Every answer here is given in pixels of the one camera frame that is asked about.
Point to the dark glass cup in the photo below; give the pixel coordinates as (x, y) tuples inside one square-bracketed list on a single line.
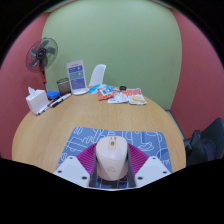
[(63, 86)]

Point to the pale pink computer mouse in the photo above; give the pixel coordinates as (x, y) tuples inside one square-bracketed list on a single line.
[(111, 156)]

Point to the blue snack packet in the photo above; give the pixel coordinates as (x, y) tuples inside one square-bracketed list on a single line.
[(95, 88)]

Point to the white tissue box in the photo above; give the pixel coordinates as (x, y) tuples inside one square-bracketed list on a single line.
[(36, 101)]

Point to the blue patterned mouse pad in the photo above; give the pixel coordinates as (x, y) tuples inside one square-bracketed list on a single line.
[(83, 136)]

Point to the small black round lid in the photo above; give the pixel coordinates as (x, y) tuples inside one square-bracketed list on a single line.
[(123, 88)]

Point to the black whiteboard marker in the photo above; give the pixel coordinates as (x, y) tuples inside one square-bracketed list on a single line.
[(44, 109), (60, 100)]

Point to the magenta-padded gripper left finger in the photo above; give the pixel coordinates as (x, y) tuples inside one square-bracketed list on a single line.
[(70, 170)]

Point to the black backpack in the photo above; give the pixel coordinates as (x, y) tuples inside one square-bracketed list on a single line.
[(200, 150)]

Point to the black plastic chair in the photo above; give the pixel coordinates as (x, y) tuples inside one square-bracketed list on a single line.
[(216, 130)]

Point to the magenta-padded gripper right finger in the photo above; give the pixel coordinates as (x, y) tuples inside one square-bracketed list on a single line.
[(151, 170)]

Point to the blue whiteboard eraser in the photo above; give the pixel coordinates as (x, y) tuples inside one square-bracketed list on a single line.
[(53, 95)]

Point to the orange and white snack packet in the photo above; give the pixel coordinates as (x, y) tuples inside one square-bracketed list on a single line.
[(136, 96)]

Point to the black standing fan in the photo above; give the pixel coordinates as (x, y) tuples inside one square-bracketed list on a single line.
[(41, 53)]

